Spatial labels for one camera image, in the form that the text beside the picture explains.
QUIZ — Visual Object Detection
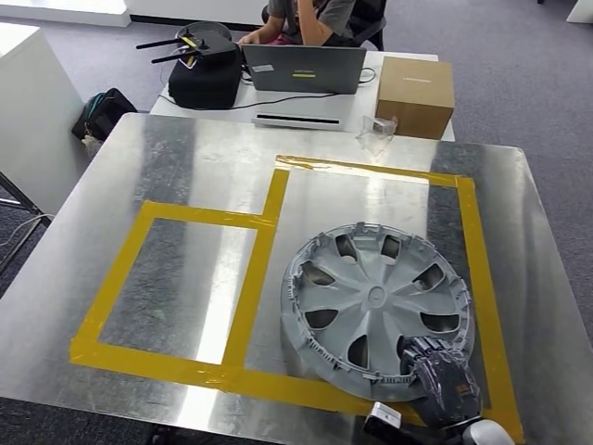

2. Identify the yellow workbench tape outline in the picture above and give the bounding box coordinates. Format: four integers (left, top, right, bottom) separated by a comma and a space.
68, 154, 525, 445

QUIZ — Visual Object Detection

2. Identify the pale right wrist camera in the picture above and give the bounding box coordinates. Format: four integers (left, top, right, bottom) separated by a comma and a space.
362, 401, 403, 439

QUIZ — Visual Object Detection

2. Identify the clear plastic bag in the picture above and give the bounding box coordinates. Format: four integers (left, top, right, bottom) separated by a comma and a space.
355, 114, 399, 156

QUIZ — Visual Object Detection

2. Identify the brown cardboard box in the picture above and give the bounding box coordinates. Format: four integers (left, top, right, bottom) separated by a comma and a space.
374, 56, 456, 141

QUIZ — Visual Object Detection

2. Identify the grey plastic wheel hubcap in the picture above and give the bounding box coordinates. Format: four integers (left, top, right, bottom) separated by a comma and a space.
279, 222, 475, 403

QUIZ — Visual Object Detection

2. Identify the white flat device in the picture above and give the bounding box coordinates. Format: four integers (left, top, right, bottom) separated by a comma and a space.
251, 111, 347, 132

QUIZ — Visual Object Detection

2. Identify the black backpack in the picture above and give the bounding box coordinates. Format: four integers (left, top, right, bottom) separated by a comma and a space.
71, 87, 139, 147

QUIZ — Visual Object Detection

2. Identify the grey laptop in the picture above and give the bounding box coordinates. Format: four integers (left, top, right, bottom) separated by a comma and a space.
241, 44, 368, 96

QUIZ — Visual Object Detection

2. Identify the black carry case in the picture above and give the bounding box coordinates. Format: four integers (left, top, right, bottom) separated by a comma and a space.
167, 45, 244, 112

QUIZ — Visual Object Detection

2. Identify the white desk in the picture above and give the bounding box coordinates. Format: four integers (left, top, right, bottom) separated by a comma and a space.
149, 50, 457, 144
0, 23, 92, 275

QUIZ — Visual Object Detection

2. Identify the steel workbench table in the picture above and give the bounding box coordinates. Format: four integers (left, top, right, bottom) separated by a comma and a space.
0, 112, 593, 445

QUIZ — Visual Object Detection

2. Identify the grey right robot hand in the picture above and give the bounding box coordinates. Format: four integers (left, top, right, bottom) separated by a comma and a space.
397, 334, 484, 431

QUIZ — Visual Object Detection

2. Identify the white floor cable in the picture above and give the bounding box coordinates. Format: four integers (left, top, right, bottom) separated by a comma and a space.
0, 213, 43, 248

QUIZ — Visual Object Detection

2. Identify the black office chair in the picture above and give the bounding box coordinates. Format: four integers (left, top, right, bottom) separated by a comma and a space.
262, 0, 387, 52

